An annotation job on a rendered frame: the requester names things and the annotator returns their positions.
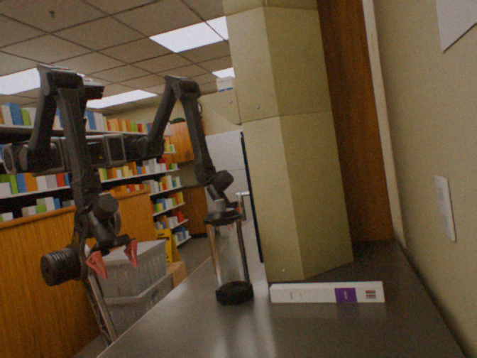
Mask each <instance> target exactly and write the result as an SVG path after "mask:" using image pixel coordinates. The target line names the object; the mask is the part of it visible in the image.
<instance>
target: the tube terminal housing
mask: <svg viewBox="0 0 477 358"><path fill-rule="evenodd" d="M225 20H226V29H227V33H228V38H229V47H230V51H231V60H232V65H233V70H234V78H235V83H236V91H237V96H238V105H239V109H240V115H241V122H242V129H243V137H244V141H245V147H246V155H247V160H248V168H249V173H250V178H251V186H252V191H253V199H254V204H255V209H256V217H257V223H258V231H259V235H260V241H261V249H262V253H263V262H264V266H265V275H266V280H267V282H276V281H301V280H306V279H308V278H311V277H313V276H316V275H319V274H321V273H324V272H326V271H330V270H332V269H335V268H337V267H340V266H343V265H345V264H348V263H350V262H352V261H353V252H352V246H351V238H350V232H349V223H348V218H347V213H346V204H345V199H344V190H343V185H342V179H341V171H340V165H339V156H338V151H337V145H336V136H335V130H334V121H333V116H332V111H331V101H330V96H329V86H328V81H327V71H326V66H325V61H324V51H323V45H322V36H321V30H320V24H319V15H318V11H316V10H306V9H287V8H277V7H267V6H262V7H258V8H256V9H251V10H248V11H244V12H241V13H237V14H234V15H231V16H227V17H225Z"/></svg>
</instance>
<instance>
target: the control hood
mask: <svg viewBox="0 0 477 358"><path fill-rule="evenodd" d="M200 100H201V101H202V102H204V103H205V104H206V105H207V106H208V107H210V108H211V109H213V110H214V111H215V112H217V113H218V114H220V115H221V116H222V117H224V118H225V119H226V120H228V121H229V122H231V123H232V124H234V125H239V126H242V122H241V115H240V109H239V101H238V96H237V91H236V89H230V90H227V91H223V92H217V93H214V94H208V95H204V96H201V97H200Z"/></svg>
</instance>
